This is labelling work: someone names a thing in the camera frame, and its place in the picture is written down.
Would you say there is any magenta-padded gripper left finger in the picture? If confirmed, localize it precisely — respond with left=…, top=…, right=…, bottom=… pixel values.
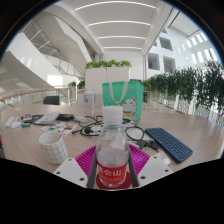
left=52, top=144, right=99, bottom=190

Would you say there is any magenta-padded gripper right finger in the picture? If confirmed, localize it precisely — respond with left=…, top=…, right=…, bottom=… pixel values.
left=125, top=143, right=175, bottom=189

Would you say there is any clear red-labelled water bottle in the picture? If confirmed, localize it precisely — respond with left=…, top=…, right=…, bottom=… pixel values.
left=95, top=105, right=131, bottom=189

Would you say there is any clear plastic packet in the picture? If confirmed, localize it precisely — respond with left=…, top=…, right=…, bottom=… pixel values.
left=155, top=151, right=172, bottom=166

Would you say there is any small black gadget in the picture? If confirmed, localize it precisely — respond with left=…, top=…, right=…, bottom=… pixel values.
left=137, top=139, right=161, bottom=153

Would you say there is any white grid-pattern mug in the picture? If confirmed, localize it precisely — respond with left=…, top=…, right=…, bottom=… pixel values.
left=38, top=131, right=70, bottom=166

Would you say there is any dark blue keyboard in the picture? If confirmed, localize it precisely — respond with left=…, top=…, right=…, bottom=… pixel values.
left=144, top=127, right=194, bottom=165

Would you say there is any colourful sticker sheet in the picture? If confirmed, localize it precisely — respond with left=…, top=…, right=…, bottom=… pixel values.
left=40, top=121, right=78, bottom=132

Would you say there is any black rectangular box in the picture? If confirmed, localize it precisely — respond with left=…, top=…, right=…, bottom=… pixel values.
left=55, top=113, right=75, bottom=122

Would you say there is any open notebook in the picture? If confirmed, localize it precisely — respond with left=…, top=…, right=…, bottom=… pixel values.
left=33, top=110, right=62, bottom=126

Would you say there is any black flat pouch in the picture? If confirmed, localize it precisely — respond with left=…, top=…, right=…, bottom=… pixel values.
left=20, top=113, right=44, bottom=124

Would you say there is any clear shaker bottle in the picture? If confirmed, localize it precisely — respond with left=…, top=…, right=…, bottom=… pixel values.
left=82, top=87, right=97, bottom=118

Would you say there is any black office chair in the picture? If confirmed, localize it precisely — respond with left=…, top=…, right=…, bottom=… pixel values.
left=43, top=95, right=61, bottom=106

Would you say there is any green tote bag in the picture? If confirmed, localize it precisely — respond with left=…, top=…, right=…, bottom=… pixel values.
left=101, top=80, right=145, bottom=123

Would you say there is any white power adapter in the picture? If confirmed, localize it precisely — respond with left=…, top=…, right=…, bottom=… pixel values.
left=4, top=116, right=16, bottom=128

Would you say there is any small potted green plant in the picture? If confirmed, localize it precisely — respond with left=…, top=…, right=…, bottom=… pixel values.
left=77, top=79, right=86, bottom=91
left=68, top=81, right=78, bottom=98

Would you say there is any row of green trees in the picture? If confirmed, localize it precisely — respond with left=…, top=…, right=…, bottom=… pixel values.
left=139, top=61, right=224, bottom=116

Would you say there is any white cabinet with plants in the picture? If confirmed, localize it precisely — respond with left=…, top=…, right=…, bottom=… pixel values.
left=84, top=59, right=133, bottom=98

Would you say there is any black cable with plug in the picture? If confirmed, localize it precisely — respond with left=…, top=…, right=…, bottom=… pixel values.
left=71, top=114, right=104, bottom=137

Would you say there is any black looped cable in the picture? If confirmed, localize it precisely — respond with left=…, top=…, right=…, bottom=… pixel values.
left=123, top=123, right=147, bottom=143

